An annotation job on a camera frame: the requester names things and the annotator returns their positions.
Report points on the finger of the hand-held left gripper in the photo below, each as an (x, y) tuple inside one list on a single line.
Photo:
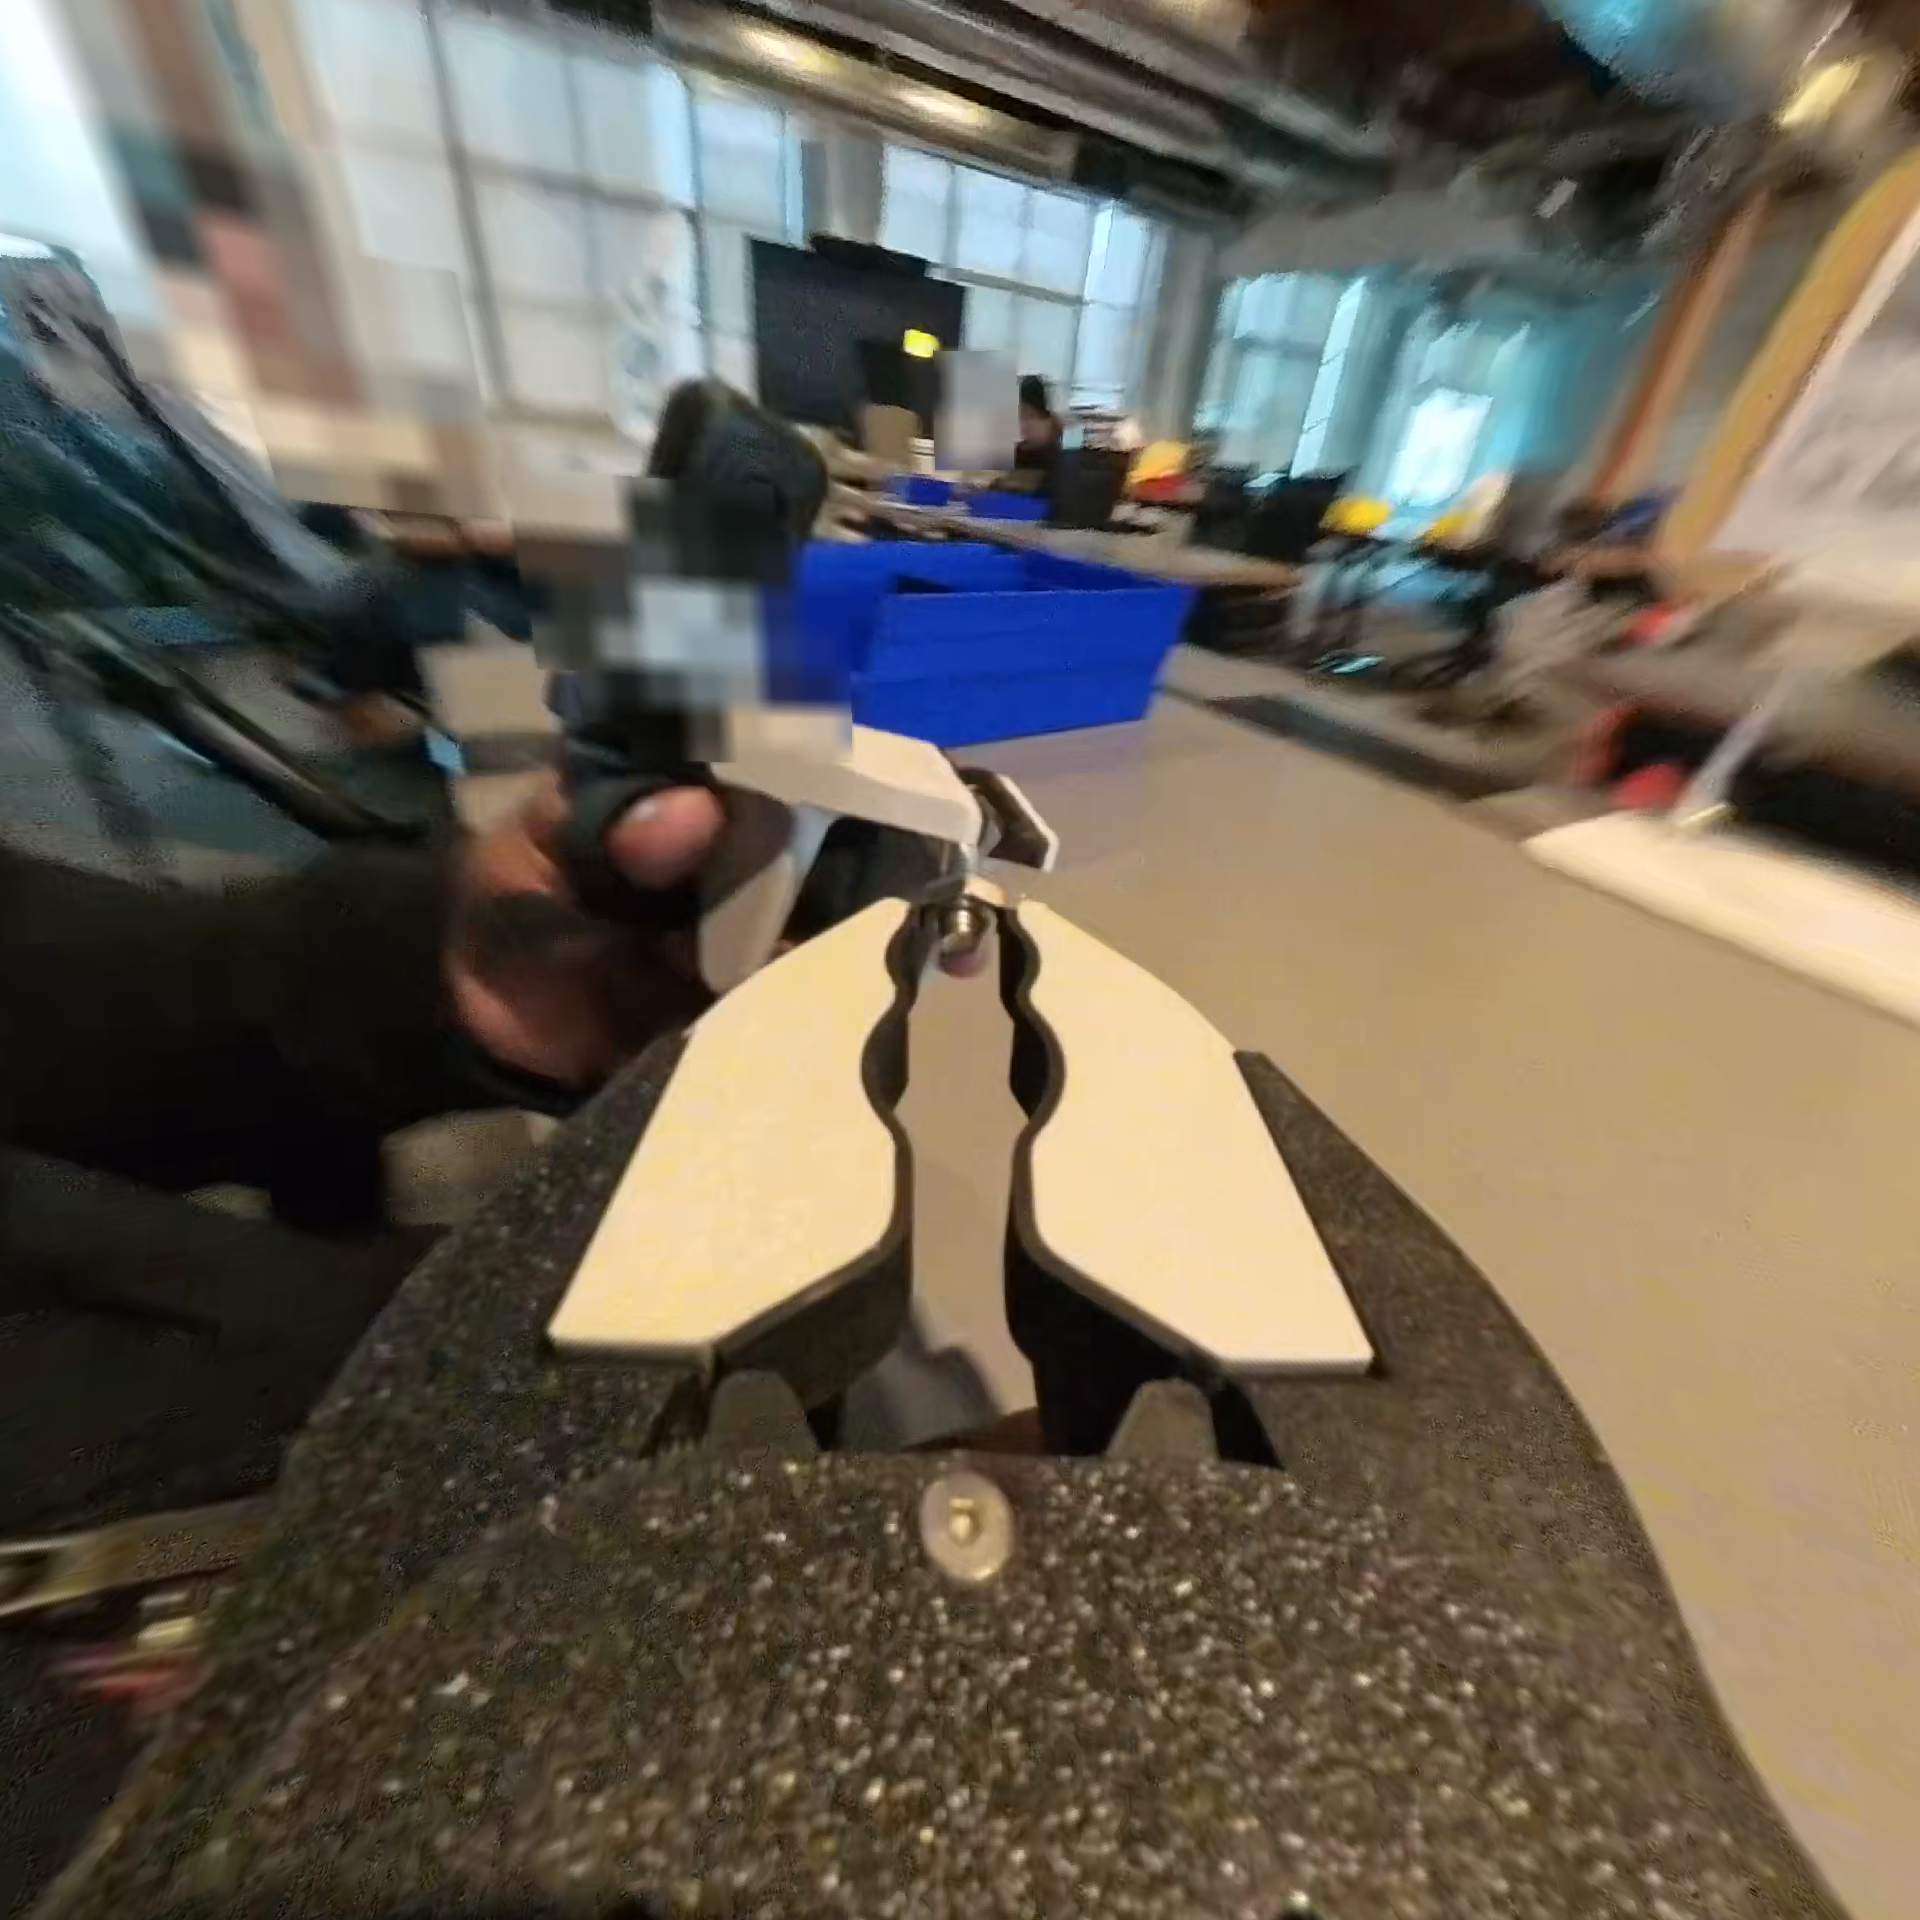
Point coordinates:
[(1016, 818), (871, 781)]

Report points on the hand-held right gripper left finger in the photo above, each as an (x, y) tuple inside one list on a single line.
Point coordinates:
[(751, 1172)]

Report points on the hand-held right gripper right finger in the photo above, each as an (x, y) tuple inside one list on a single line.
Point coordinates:
[(1187, 1172)]

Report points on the steel bolt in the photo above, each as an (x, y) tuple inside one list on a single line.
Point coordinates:
[(960, 916)]

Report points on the blue plastic bin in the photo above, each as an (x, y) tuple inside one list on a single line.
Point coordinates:
[(990, 646)]

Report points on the person's left forearm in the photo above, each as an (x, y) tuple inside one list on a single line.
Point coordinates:
[(210, 1020)]

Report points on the person's left hand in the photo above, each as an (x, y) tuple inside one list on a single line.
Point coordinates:
[(585, 931)]

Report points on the black computer monitor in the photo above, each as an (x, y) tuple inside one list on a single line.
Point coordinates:
[(855, 332)]

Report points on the white poster stand base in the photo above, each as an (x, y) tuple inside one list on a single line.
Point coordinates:
[(1741, 901)]

